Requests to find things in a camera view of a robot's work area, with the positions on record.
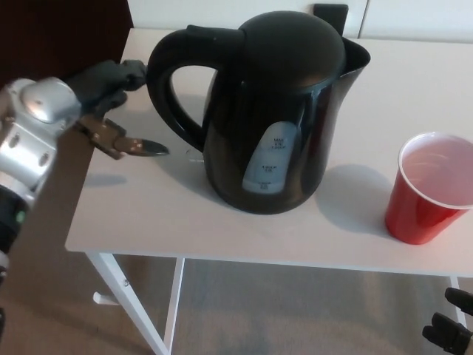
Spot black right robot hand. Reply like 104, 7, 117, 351
421, 286, 473, 355

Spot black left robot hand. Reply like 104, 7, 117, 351
61, 58, 171, 160

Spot black electric kettle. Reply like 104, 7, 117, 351
146, 10, 372, 215

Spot red plastic cup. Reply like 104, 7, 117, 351
384, 132, 473, 246

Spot dark red-brown cabinet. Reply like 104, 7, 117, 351
0, 0, 133, 89

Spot small clear plastic piece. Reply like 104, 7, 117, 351
184, 147, 205, 163

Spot white table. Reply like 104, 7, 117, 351
64, 27, 473, 355

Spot white table leg hook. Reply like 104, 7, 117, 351
92, 291, 120, 307

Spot black wall plate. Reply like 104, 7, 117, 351
313, 3, 350, 38

